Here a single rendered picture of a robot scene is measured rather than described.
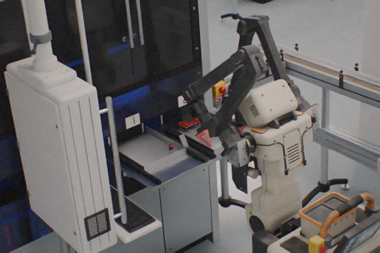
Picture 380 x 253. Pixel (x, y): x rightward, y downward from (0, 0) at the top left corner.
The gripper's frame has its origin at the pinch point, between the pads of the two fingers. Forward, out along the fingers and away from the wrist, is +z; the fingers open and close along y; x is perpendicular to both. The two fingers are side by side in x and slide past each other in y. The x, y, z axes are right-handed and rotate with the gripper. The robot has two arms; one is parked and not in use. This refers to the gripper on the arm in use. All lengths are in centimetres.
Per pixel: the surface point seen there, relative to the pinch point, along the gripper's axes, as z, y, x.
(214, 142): 1.2, 11.1, 10.3
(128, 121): -18, 36, 43
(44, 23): -86, -9, 97
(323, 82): 0, 19, -83
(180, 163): 2.2, 7.4, 35.9
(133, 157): -2, 28, 49
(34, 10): -92, -9, 100
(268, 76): -6, 47, -65
